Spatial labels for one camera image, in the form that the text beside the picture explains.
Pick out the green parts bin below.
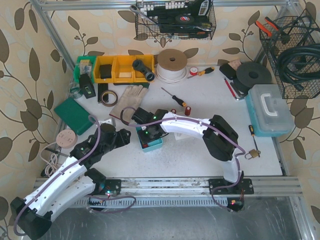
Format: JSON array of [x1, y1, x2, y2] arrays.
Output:
[[73, 56, 97, 83]]

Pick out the glass jar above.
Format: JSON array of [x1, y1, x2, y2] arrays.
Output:
[[68, 82, 83, 99]]

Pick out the white cable spool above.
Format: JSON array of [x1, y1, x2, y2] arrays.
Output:
[[156, 49, 189, 85]]

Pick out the black cable spool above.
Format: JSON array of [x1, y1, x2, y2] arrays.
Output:
[[233, 61, 272, 94]]

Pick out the large red spring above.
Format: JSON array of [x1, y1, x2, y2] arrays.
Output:
[[184, 106, 192, 116]]

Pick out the beige work glove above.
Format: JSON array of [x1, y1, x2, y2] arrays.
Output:
[[109, 85, 148, 119]]

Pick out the black foam block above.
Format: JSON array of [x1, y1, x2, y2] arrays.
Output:
[[99, 64, 112, 79]]

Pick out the red tape roll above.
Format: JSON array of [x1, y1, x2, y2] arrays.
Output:
[[189, 66, 198, 76]]

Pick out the round beige power strip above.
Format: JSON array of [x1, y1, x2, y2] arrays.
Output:
[[56, 128, 78, 149]]

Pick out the black measuring device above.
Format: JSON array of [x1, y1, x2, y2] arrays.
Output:
[[79, 73, 96, 99]]

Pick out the right wire basket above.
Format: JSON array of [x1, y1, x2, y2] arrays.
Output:
[[258, 15, 320, 99]]

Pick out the white peg base plate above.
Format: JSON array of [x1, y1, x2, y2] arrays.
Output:
[[174, 111, 192, 141]]

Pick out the black pipe fitting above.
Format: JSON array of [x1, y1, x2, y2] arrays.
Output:
[[132, 59, 155, 82]]

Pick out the yellow parts bin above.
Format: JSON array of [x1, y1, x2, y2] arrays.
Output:
[[93, 54, 155, 84]]

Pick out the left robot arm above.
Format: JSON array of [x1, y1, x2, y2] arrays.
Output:
[[10, 123, 131, 240]]

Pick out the turquoise plastic tray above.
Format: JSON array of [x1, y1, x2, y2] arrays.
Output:
[[136, 127, 163, 153]]

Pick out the small yellow black screwdriver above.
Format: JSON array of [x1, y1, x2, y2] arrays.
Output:
[[248, 125, 261, 158]]

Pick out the black orange screwdriver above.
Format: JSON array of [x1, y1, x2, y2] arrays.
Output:
[[161, 87, 187, 108]]

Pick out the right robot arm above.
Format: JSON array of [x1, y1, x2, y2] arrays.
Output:
[[120, 106, 246, 190]]

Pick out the green sanding block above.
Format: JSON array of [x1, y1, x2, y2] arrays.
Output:
[[54, 97, 93, 136]]

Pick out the black sponge block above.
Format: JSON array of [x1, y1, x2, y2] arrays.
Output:
[[219, 63, 237, 80]]

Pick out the red handled hex key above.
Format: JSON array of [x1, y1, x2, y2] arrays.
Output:
[[223, 77, 245, 102]]

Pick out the clear turquoise storage box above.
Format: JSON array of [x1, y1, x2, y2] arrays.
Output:
[[245, 84, 295, 137]]

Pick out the orange handled pliers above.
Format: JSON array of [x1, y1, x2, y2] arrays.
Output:
[[254, 16, 280, 38]]

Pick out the brass padlock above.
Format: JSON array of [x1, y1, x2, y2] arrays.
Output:
[[244, 149, 261, 160]]

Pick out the top wire basket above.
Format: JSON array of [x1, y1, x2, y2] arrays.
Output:
[[129, 0, 216, 43]]

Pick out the wire basket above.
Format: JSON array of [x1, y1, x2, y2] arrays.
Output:
[[258, 15, 320, 99], [129, 0, 216, 43]]

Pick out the brown tape roll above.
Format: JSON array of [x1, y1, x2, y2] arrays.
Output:
[[100, 90, 118, 107]]

